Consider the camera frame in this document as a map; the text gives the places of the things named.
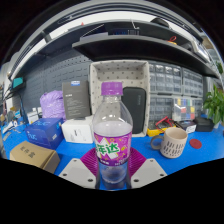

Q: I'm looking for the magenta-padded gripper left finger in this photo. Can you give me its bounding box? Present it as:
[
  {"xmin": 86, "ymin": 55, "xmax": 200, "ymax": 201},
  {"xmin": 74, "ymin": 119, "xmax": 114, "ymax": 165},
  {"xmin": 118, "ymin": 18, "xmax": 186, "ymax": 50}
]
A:
[{"xmin": 58, "ymin": 147, "xmax": 100, "ymax": 190}]

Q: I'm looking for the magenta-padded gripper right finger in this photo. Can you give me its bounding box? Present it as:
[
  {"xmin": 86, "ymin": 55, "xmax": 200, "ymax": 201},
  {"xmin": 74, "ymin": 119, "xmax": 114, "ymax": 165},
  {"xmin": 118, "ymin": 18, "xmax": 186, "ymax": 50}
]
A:
[{"xmin": 127, "ymin": 147, "xmax": 168, "ymax": 190}]

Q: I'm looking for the clear purple-capped drink bottle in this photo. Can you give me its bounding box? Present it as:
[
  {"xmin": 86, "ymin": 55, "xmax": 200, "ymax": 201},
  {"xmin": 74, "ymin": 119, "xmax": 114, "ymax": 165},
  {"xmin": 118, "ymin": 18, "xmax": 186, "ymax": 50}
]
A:
[{"xmin": 92, "ymin": 81, "xmax": 134, "ymax": 191}]

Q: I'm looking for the beige patterned mug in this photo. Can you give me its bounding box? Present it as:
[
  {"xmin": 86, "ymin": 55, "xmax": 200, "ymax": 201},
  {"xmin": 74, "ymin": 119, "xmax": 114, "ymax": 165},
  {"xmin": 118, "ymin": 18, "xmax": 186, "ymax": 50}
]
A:
[{"xmin": 149, "ymin": 127, "xmax": 189, "ymax": 159}]

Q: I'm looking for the white cardboard box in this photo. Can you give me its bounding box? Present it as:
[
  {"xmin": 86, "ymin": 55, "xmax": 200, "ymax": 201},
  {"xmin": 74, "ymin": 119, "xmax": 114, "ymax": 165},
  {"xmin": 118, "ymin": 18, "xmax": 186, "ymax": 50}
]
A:
[{"xmin": 61, "ymin": 115, "xmax": 95, "ymax": 145}]

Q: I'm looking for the yellow multimeter with red leads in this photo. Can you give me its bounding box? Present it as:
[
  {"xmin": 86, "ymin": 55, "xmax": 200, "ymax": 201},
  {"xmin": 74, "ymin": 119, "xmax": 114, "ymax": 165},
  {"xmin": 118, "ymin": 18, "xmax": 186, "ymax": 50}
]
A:
[{"xmin": 146, "ymin": 115, "xmax": 177, "ymax": 138}]

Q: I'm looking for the brown cardboard box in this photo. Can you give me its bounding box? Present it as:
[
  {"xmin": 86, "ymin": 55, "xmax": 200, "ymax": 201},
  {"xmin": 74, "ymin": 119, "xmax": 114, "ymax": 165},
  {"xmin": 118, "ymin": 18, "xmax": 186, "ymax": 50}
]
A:
[{"xmin": 9, "ymin": 140, "xmax": 61, "ymax": 174}]

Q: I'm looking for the blue cardboard box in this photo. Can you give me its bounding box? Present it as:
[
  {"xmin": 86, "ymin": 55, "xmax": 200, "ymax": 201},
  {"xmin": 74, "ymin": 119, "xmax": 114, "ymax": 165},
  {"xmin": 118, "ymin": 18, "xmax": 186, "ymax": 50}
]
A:
[{"xmin": 25, "ymin": 117, "xmax": 65, "ymax": 150}]

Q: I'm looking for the flat round red coaster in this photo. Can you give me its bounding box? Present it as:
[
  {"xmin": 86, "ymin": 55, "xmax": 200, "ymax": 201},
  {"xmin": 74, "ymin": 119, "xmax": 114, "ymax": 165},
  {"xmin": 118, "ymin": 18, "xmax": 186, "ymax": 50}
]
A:
[{"xmin": 189, "ymin": 138, "xmax": 203, "ymax": 150}]

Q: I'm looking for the small black labelled box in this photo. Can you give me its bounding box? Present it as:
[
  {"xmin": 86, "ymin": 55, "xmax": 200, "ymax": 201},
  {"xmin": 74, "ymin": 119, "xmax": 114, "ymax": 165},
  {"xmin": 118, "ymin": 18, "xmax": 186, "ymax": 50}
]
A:
[{"xmin": 174, "ymin": 119, "xmax": 198, "ymax": 134}]

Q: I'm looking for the small white box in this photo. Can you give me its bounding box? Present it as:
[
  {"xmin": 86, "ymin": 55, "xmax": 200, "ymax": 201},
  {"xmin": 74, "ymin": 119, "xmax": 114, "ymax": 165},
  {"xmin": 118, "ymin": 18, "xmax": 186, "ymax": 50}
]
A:
[{"xmin": 26, "ymin": 109, "xmax": 40, "ymax": 125}]

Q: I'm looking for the purple plastic bag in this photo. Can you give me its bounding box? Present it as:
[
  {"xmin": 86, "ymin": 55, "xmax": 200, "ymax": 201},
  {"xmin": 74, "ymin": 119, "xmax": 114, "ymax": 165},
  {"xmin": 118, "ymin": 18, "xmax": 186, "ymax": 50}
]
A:
[{"xmin": 39, "ymin": 89, "xmax": 67, "ymax": 121}]

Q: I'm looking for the dark grey upright box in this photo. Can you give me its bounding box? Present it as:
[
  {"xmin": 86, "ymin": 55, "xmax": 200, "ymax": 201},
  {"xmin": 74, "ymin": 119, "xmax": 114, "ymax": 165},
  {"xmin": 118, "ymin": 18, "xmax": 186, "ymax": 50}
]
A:
[{"xmin": 61, "ymin": 79, "xmax": 92, "ymax": 121}]

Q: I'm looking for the clear box with coloured parts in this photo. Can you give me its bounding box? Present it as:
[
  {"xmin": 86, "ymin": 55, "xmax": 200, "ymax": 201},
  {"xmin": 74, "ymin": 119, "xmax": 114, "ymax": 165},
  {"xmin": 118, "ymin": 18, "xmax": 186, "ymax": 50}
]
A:
[{"xmin": 171, "ymin": 97, "xmax": 197, "ymax": 123}]

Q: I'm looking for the black pouch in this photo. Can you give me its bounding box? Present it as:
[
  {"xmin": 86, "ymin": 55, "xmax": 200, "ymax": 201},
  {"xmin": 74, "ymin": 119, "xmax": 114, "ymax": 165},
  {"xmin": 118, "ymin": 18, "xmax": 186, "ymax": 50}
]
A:
[{"xmin": 194, "ymin": 116, "xmax": 215, "ymax": 133}]

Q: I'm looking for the clear small-parts drawer cabinet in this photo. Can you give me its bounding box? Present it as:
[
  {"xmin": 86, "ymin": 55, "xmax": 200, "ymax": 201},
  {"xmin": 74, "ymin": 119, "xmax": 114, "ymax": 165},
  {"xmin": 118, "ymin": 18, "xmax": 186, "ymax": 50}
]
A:
[{"xmin": 148, "ymin": 61, "xmax": 205, "ymax": 123}]

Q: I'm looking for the green potted plant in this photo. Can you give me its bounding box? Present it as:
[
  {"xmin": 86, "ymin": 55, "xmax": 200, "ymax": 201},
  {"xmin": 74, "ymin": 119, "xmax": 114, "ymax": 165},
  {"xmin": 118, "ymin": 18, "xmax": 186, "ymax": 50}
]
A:
[{"xmin": 202, "ymin": 83, "xmax": 224, "ymax": 126}]

